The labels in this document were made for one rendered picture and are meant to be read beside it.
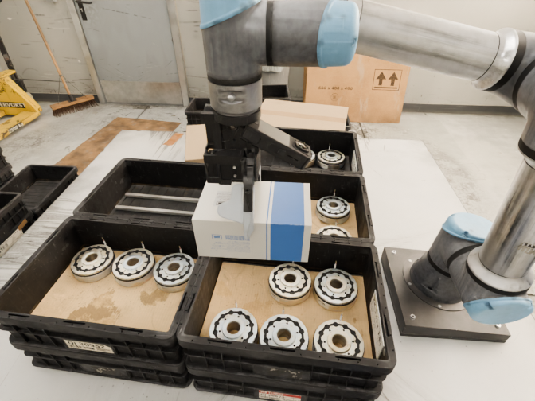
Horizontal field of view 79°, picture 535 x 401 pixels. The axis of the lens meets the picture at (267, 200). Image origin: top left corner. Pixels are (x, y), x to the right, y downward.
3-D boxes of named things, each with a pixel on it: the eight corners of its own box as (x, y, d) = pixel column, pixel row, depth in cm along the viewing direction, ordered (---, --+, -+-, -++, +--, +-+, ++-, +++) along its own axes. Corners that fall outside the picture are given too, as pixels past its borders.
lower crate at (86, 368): (222, 284, 97) (219, 257, 89) (191, 392, 74) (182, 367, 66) (97, 270, 101) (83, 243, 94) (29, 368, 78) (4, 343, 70)
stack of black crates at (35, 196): (52, 208, 211) (29, 164, 190) (97, 210, 209) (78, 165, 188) (9, 255, 180) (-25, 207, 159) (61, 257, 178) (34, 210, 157)
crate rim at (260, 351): (374, 250, 80) (376, 243, 78) (395, 376, 57) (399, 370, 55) (216, 235, 84) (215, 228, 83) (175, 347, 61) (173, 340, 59)
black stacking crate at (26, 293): (218, 260, 90) (214, 230, 83) (182, 369, 67) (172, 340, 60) (84, 246, 94) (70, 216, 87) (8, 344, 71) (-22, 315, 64)
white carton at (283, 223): (306, 218, 68) (310, 183, 62) (307, 262, 59) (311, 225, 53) (212, 213, 69) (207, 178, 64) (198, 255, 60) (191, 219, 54)
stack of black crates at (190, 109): (243, 135, 291) (240, 99, 269) (238, 153, 267) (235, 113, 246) (198, 134, 293) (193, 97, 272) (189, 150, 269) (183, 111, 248)
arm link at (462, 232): (466, 243, 90) (490, 206, 81) (487, 283, 80) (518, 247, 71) (422, 239, 90) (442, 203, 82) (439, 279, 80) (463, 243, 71)
